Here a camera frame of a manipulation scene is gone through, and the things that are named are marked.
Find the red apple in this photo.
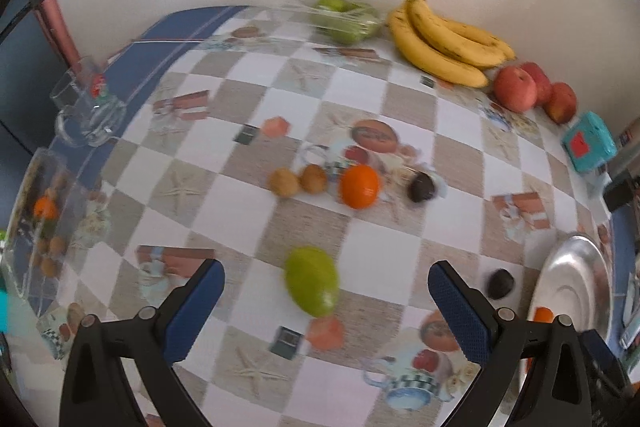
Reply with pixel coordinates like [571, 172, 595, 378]
[492, 66, 537, 114]
[520, 62, 552, 106]
[544, 82, 578, 124]

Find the dark avocado upper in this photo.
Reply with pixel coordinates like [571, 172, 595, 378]
[407, 172, 437, 204]

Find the red apple middle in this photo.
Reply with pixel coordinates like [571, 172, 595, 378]
[520, 62, 552, 106]

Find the glass mug with logo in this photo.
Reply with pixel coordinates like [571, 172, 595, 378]
[50, 56, 126, 147]

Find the clear plastic fruit container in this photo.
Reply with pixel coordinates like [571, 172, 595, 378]
[2, 147, 88, 317]

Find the green mango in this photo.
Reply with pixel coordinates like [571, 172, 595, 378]
[284, 246, 340, 317]

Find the dark avocado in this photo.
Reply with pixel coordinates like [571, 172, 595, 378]
[486, 269, 515, 300]
[407, 172, 437, 204]

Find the bag of green fruit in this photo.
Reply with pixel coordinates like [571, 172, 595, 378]
[281, 0, 383, 46]

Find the teal plastic box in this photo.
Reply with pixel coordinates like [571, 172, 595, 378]
[562, 112, 617, 173]

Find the red apple rear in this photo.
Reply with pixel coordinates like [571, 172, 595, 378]
[544, 82, 578, 124]

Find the orange tangerine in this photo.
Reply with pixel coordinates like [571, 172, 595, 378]
[533, 307, 554, 324]
[338, 165, 380, 210]

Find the dark avocado lower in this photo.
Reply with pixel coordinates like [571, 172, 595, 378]
[486, 269, 515, 300]

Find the red apple front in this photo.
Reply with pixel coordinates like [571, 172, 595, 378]
[492, 66, 537, 114]

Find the silver metal tray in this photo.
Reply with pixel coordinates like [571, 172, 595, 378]
[527, 233, 614, 341]

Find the brown kiwi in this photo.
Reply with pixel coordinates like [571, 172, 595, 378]
[268, 168, 300, 198]
[298, 164, 329, 194]

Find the yellow banana bunch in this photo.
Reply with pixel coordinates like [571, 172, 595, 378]
[387, 0, 516, 89]

